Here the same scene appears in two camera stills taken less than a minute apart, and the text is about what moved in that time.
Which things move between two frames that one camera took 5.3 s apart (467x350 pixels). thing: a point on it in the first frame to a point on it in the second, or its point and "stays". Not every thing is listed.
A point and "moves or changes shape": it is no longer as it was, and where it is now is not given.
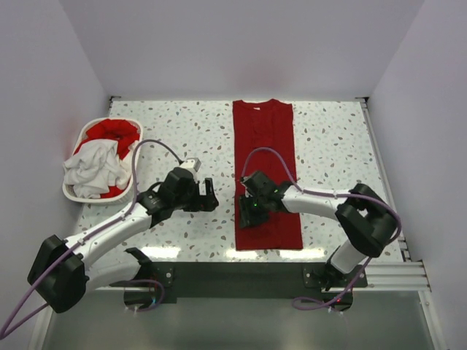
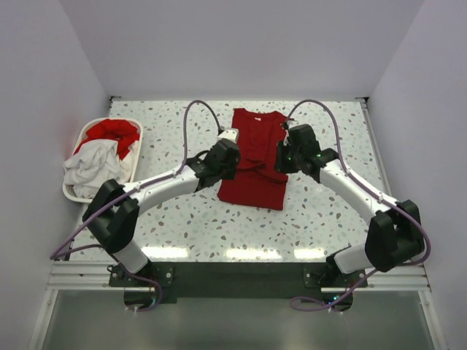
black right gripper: (246, 218) to (279, 165)
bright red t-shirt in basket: (122, 131) stays
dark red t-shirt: (257, 124) moves or changes shape
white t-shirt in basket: (95, 165) stays
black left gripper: (201, 203) to (230, 173)
